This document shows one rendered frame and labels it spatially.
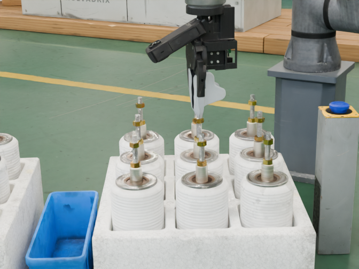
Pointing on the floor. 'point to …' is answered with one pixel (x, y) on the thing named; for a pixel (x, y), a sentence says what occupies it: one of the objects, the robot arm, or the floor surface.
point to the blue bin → (64, 232)
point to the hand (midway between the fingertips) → (195, 110)
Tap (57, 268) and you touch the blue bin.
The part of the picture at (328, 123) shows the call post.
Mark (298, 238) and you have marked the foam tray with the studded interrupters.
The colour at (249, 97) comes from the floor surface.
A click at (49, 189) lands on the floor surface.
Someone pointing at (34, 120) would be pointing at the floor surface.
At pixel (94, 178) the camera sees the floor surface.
